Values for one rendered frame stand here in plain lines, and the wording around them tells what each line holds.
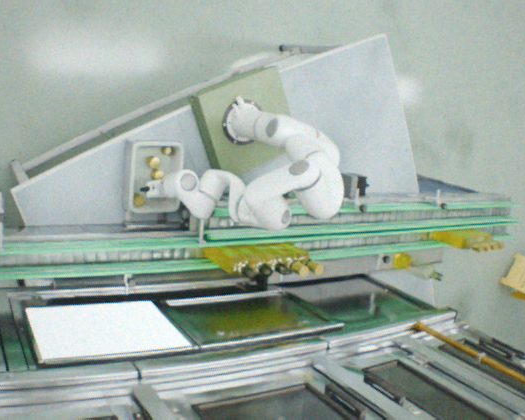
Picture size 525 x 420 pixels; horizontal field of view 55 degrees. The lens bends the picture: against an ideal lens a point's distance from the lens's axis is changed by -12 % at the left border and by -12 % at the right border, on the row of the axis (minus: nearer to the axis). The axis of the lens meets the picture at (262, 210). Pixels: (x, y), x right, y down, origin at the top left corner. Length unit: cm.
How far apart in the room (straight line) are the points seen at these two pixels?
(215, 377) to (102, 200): 75
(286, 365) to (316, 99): 107
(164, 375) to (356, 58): 145
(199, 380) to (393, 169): 143
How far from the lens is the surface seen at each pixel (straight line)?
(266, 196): 135
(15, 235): 170
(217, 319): 164
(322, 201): 138
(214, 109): 183
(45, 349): 140
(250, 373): 143
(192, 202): 157
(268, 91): 192
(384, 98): 237
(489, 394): 151
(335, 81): 220
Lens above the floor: 249
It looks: 56 degrees down
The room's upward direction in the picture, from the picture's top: 115 degrees clockwise
